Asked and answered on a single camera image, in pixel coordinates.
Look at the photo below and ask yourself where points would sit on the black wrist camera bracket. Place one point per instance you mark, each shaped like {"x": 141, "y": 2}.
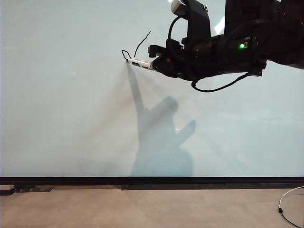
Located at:
{"x": 198, "y": 21}

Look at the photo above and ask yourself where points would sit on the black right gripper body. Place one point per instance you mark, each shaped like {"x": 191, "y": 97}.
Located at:
{"x": 199, "y": 59}

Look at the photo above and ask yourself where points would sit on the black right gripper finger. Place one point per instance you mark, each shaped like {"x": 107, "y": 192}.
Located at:
{"x": 166, "y": 67}
{"x": 156, "y": 50}

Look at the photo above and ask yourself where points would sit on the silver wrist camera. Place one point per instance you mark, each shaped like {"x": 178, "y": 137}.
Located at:
{"x": 179, "y": 7}

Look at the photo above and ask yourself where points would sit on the white whiteboard marker pen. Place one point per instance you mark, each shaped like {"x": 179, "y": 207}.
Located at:
{"x": 142, "y": 64}

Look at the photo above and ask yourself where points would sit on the large glass whiteboard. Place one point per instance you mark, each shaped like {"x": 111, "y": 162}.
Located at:
{"x": 71, "y": 107}

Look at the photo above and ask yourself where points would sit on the black whiteboard frame rail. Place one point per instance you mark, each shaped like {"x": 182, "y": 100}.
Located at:
{"x": 142, "y": 180}

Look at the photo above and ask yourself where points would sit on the black and white foot block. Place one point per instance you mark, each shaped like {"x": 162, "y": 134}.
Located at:
{"x": 6, "y": 190}

